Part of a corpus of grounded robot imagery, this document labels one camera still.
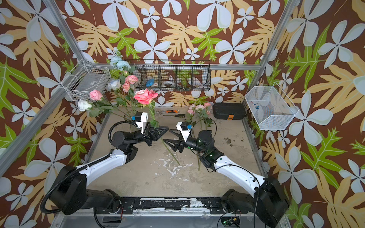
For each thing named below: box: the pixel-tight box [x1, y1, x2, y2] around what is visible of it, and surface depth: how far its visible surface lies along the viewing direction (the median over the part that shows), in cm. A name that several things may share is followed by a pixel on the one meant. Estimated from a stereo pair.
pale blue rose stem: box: [105, 79, 122, 92], surface depth 80 cm
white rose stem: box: [76, 99, 115, 118], surface depth 66 cm
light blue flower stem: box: [110, 50, 131, 72], surface depth 84 cm
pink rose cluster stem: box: [201, 102, 214, 130], surface depth 113 cm
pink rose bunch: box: [122, 74, 139, 111], surface depth 81 cm
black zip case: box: [212, 102, 246, 121], surface depth 114 cm
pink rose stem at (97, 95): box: [89, 89, 115, 109], surface depth 67 cm
